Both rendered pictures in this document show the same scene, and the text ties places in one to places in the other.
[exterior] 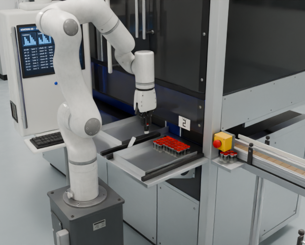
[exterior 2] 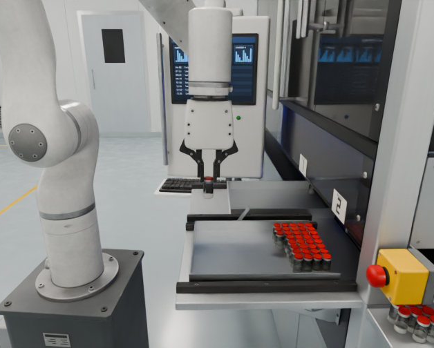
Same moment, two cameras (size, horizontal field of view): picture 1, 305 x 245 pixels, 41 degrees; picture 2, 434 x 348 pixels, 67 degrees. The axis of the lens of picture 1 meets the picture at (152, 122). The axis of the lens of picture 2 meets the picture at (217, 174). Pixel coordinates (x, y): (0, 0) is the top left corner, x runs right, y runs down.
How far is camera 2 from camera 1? 137 cm
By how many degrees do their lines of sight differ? 36
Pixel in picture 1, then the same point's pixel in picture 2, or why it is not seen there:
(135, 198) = not seen: hidden behind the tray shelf
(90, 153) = (54, 200)
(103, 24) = not seen: outside the picture
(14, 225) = (173, 273)
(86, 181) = (52, 250)
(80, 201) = (52, 283)
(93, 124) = (26, 137)
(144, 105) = (195, 133)
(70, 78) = not seen: outside the picture
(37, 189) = not seen: hidden behind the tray
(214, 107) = (392, 180)
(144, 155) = (244, 244)
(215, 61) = (411, 48)
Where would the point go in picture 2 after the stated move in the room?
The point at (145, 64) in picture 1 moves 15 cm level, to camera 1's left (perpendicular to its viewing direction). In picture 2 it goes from (198, 36) to (144, 39)
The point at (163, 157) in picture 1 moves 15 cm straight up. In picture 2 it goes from (272, 259) to (276, 206)
